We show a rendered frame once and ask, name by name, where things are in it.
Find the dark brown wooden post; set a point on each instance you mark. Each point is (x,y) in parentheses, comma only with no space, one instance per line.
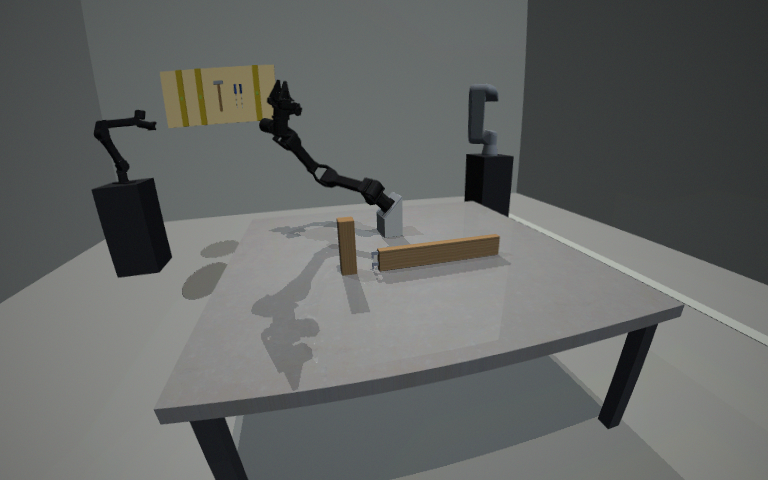
(347,245)

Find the tan wooden board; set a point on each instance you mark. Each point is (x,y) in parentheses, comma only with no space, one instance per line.
(405,256)

